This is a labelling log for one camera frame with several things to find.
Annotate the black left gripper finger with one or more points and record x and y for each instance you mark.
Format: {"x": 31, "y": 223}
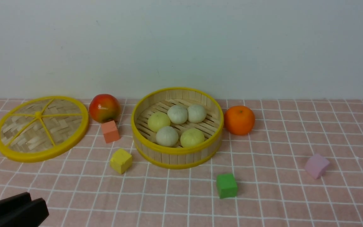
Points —
{"x": 14, "y": 202}

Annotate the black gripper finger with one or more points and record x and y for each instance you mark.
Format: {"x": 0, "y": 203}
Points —
{"x": 31, "y": 214}

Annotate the white bun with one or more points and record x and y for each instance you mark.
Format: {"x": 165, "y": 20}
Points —
{"x": 177, "y": 114}
{"x": 167, "y": 136}
{"x": 196, "y": 113}

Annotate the yellow bun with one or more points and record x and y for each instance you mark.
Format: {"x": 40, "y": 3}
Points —
{"x": 157, "y": 121}
{"x": 191, "y": 137}

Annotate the bamboo steamer lid yellow rim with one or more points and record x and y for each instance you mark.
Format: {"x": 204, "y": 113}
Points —
{"x": 43, "y": 128}

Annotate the bamboo steamer tray yellow rim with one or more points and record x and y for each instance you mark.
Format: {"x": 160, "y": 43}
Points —
{"x": 177, "y": 157}

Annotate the yellow foam cube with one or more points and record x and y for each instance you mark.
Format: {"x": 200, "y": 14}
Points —
{"x": 121, "y": 161}

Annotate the salmon orange foam cube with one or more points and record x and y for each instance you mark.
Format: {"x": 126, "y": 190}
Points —
{"x": 110, "y": 131}

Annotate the red yellow apple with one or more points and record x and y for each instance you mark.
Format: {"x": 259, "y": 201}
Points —
{"x": 104, "y": 108}

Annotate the green foam cube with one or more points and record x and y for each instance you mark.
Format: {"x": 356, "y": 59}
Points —
{"x": 226, "y": 185}

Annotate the orange fruit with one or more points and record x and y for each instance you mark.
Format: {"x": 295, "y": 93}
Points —
{"x": 239, "y": 120}

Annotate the pink checked tablecloth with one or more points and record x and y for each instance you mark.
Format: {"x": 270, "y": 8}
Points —
{"x": 274, "y": 189}

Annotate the pink foam block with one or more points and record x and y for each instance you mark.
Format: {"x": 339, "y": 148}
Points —
{"x": 316, "y": 166}

